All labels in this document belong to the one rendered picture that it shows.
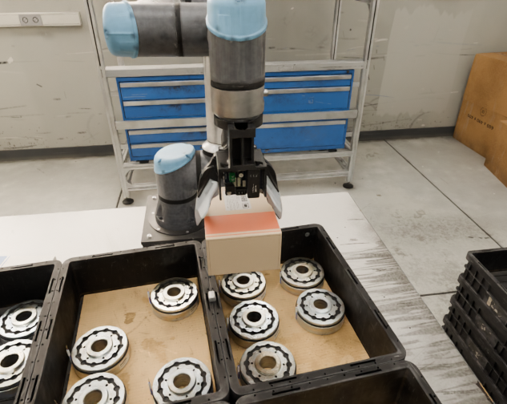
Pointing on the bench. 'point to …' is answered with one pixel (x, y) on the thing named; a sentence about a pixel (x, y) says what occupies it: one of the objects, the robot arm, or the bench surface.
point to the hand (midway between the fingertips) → (239, 219)
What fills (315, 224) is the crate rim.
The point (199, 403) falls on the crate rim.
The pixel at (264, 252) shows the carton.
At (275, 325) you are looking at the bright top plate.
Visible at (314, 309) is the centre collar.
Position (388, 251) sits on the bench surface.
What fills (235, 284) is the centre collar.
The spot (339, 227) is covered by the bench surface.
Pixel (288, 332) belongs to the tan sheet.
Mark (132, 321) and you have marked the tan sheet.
